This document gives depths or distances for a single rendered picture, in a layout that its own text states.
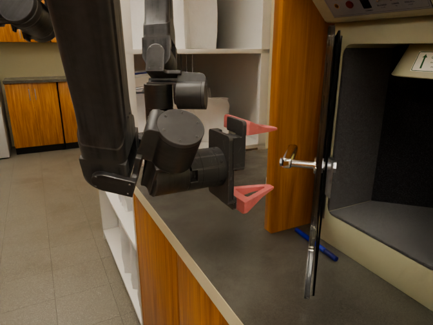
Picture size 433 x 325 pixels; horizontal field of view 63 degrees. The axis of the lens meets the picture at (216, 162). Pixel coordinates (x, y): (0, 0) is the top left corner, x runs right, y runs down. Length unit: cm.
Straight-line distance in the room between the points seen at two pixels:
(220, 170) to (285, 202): 39
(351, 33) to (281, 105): 19
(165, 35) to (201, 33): 105
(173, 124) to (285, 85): 41
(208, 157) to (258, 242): 39
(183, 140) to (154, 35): 38
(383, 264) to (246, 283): 26
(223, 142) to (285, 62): 33
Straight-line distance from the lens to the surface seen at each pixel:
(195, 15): 179
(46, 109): 532
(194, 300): 93
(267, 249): 82
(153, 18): 78
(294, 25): 79
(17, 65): 582
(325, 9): 75
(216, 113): 176
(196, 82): 72
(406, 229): 82
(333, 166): 53
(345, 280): 76
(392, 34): 70
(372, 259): 79
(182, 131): 42
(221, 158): 50
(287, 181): 85
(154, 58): 73
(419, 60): 69
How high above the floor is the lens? 136
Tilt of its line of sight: 18 degrees down
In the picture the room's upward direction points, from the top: straight up
